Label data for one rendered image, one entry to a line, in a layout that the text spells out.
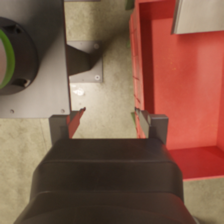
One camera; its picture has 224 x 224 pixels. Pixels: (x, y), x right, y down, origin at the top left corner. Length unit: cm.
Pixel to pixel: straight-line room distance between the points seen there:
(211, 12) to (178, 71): 33
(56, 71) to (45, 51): 4
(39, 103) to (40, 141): 116
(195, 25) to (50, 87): 37
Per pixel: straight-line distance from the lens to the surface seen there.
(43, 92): 38
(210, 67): 83
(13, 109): 42
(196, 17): 48
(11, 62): 32
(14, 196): 200
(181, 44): 77
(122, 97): 129
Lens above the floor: 126
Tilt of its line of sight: 74 degrees down
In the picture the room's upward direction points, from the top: 180 degrees counter-clockwise
